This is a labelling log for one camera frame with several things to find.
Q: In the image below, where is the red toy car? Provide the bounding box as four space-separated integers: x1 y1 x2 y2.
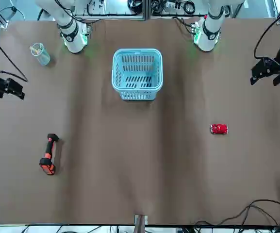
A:
210 123 229 135

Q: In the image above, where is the black cable coil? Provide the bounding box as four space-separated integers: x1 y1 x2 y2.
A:
127 0 145 10

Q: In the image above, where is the green highlighter pen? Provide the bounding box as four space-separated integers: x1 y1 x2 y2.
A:
38 46 50 60

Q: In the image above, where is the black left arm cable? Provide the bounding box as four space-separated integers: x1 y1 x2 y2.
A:
253 0 280 61

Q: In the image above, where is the clear plastic cup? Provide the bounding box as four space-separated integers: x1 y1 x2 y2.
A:
29 42 51 67

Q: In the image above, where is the aluminium frame post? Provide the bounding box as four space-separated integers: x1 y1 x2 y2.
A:
143 0 150 21

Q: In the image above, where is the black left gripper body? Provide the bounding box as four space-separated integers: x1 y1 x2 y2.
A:
265 45 280 74

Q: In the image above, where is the orange black barcode scanner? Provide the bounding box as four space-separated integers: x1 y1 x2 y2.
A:
39 133 61 176

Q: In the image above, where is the black table cable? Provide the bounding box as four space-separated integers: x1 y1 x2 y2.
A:
193 199 280 226
223 205 280 227

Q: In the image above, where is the light blue plastic basket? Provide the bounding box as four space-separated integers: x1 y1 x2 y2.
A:
111 48 164 101

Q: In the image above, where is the metal table edge bracket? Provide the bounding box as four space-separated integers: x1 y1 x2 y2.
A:
134 214 148 233

